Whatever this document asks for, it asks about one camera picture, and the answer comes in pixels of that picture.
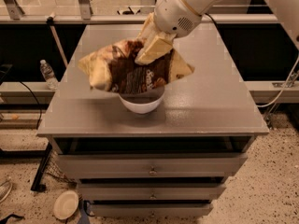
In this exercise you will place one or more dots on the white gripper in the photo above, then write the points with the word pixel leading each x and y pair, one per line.
pixel 175 15

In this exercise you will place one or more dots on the brown chip bag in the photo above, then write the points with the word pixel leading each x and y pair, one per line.
pixel 113 68

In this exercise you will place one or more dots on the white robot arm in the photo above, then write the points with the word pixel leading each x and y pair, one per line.
pixel 286 11

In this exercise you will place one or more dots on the white bowl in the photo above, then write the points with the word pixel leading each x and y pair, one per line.
pixel 143 103

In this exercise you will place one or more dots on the wooden stick with black tape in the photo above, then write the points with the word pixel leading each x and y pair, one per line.
pixel 50 23

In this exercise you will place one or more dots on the clear plastic water bottle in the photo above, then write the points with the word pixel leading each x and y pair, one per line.
pixel 48 75

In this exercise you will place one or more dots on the grey drawer cabinet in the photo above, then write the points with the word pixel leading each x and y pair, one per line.
pixel 210 111

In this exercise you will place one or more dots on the top grey drawer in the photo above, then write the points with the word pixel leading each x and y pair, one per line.
pixel 150 166

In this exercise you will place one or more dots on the grey drawer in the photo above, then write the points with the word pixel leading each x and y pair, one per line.
pixel 150 166
pixel 152 210
pixel 151 191

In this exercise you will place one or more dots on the middle grey drawer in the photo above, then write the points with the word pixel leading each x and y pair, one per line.
pixel 151 191

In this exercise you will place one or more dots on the bottom grey drawer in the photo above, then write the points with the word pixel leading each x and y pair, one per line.
pixel 152 210

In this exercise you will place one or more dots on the black metal stand leg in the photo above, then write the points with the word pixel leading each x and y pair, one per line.
pixel 44 156

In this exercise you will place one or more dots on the cream plate on floor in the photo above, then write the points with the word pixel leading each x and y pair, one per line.
pixel 65 205

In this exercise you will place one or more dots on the metal railing frame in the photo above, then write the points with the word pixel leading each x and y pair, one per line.
pixel 75 11

